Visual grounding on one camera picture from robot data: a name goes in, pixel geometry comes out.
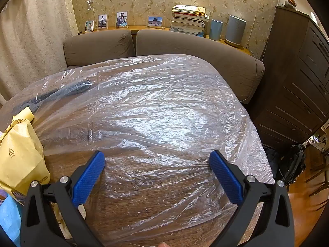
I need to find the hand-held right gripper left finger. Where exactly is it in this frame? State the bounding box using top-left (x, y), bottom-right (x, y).
top-left (20, 150), bottom-right (106, 247)

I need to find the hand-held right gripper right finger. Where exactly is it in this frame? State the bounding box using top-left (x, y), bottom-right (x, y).
top-left (208, 150), bottom-right (295, 247)

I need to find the black backpack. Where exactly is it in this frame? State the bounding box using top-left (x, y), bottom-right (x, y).
top-left (265, 144), bottom-right (306, 186)

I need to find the yellow paper bag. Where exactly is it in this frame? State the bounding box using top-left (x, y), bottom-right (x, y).
top-left (0, 108), bottom-right (50, 204)

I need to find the light blue cloth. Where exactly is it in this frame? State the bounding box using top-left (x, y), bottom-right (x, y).
top-left (0, 194), bottom-right (25, 246)

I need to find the dark strip under plastic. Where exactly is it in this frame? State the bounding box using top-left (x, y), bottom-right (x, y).
top-left (15, 80), bottom-right (93, 114)

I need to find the wooden chair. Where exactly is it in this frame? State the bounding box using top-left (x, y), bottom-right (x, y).
top-left (307, 157), bottom-right (329, 211)

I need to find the clear plastic table cover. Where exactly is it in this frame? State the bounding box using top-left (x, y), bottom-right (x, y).
top-left (5, 54), bottom-right (274, 247)

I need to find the dark wooden drawer cabinet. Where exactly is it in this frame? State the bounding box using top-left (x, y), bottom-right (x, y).
top-left (248, 5), bottom-right (329, 144)

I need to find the brown fabric sofa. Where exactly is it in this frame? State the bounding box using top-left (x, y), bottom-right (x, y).
top-left (63, 29), bottom-right (265, 105)

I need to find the grey cylindrical speaker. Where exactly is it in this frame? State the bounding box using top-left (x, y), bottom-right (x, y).
top-left (225, 15), bottom-right (247, 47)

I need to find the beige curtain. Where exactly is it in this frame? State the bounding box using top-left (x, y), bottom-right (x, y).
top-left (0, 0), bottom-right (78, 106)

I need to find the stack of books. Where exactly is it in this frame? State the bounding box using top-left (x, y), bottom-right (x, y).
top-left (170, 5), bottom-right (210, 37)

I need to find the acrylic portrait photo frame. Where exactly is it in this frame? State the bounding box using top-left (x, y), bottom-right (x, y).
top-left (115, 11), bottom-right (129, 29)

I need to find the acrylic building photo frame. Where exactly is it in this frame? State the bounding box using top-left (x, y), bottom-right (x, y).
top-left (146, 15), bottom-right (164, 28)

